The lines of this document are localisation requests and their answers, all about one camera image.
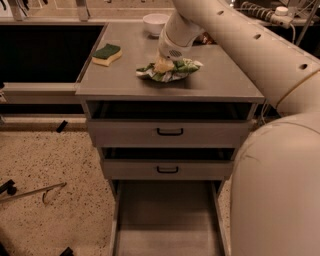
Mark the bottom drawer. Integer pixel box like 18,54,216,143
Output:
109,181,231,256

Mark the white bowl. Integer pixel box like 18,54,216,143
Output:
143,13,169,37

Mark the grey drawer cabinet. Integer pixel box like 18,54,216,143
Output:
75,21,267,256

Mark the top drawer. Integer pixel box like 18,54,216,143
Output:
87,100,252,148

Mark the drawer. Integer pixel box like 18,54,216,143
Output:
109,181,231,256
101,148,235,180
87,100,252,148

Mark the green jalapeno chip bag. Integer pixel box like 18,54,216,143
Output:
136,58,203,83

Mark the green yellow sponge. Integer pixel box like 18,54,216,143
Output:
92,44,122,67

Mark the metal rod on floor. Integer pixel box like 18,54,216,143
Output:
0,182,67,204

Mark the white power strip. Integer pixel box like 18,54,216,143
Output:
240,1,294,30

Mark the black caster wheel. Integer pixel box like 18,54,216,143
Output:
0,179,17,196

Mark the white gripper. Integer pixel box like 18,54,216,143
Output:
154,11,204,73

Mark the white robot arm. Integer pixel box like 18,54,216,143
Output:
159,0,320,256

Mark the middle drawer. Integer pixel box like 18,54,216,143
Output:
101,148,235,180

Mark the white cable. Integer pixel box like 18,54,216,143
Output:
289,23,298,48

